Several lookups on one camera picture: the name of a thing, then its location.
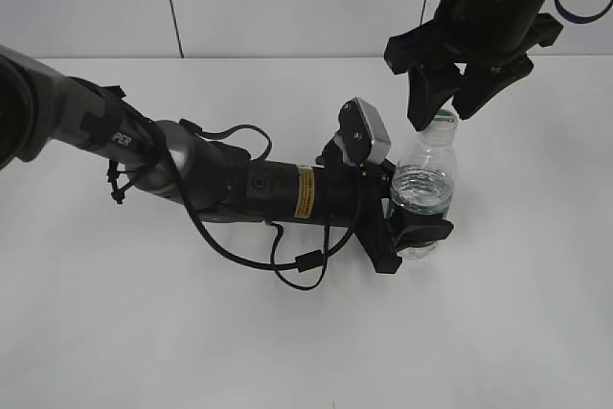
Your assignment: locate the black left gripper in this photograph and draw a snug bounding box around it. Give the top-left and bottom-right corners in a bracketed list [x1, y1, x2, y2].
[224, 159, 454, 274]

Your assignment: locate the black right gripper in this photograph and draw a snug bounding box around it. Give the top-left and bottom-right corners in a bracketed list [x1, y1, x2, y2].
[384, 0, 563, 131]

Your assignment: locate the white green bottle cap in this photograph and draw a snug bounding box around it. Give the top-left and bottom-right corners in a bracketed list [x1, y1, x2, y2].
[421, 108, 459, 146]

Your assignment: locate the clear plastic water bottle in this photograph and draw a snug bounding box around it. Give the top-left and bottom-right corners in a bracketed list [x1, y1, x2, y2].
[385, 133, 456, 261]

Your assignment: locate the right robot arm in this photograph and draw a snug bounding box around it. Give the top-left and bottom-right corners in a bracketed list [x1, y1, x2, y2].
[384, 0, 562, 131]

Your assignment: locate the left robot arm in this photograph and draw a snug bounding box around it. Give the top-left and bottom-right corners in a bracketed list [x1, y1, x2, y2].
[1, 47, 453, 274]

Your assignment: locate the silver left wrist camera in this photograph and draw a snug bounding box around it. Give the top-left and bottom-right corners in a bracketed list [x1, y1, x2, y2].
[333, 97, 392, 168]

